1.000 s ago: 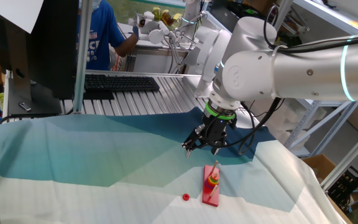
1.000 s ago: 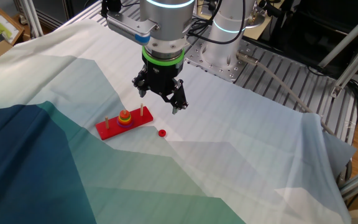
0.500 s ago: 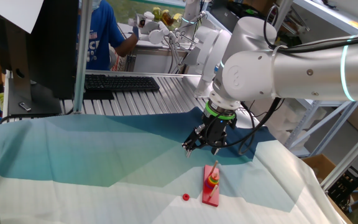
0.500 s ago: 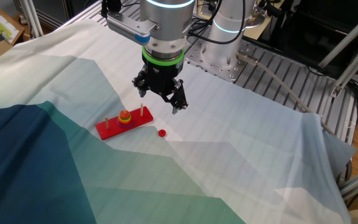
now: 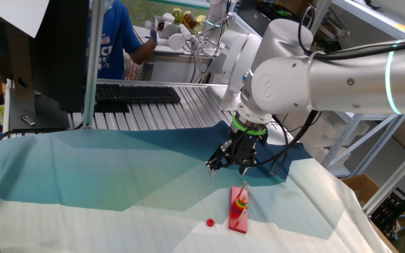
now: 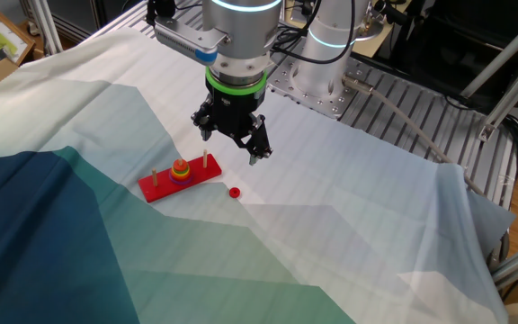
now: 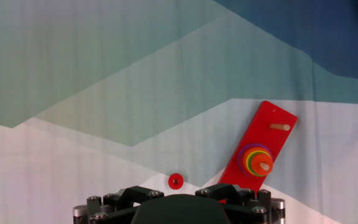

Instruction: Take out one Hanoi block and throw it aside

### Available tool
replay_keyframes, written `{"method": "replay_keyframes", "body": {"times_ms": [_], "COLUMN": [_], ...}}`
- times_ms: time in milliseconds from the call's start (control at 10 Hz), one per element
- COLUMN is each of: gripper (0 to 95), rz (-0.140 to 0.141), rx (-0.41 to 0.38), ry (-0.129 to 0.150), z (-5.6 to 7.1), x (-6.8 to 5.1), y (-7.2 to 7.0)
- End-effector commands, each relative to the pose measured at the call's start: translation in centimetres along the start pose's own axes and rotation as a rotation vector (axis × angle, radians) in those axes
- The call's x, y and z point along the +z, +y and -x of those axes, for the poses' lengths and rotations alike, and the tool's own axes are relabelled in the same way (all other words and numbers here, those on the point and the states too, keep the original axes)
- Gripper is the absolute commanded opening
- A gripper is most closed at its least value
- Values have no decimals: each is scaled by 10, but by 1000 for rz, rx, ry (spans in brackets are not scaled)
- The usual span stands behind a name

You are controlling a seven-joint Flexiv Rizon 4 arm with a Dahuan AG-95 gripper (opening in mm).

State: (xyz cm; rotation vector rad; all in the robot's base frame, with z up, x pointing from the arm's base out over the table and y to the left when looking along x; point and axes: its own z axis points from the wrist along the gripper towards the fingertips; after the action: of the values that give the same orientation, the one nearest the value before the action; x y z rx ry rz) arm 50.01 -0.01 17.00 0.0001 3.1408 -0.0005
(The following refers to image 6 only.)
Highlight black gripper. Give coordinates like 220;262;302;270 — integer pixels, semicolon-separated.
190;88;272;167

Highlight red Hanoi base with pegs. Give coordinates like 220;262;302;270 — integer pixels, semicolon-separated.
138;149;223;204

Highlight silver robot mounting plate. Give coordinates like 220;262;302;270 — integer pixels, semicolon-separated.
267;56;363;121

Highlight blue green white tablecloth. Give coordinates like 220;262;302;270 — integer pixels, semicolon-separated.
0;26;516;324

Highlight tan wooden board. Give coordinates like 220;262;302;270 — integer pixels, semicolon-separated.
283;0;415;59

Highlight black equipment case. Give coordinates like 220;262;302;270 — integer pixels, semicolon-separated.
371;0;518;116

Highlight grey diagonal metal strut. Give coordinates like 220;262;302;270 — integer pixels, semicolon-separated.
460;6;518;99
477;47;518;143

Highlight green flange ring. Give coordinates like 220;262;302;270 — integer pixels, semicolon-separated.
204;66;269;96

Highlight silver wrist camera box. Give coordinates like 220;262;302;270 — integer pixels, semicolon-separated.
153;16;232;67

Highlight grey robot cable with connector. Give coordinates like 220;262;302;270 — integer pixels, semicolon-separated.
341;74;487;198

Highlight black camera cable with plug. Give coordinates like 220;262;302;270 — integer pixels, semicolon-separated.
145;0;206;27

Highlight black cable bundle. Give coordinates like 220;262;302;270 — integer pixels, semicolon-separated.
267;0;359;67

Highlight aluminium frame post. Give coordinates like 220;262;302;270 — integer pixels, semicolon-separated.
18;0;65;56

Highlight black cables on table edge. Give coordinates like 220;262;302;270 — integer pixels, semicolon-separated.
442;96;518;157

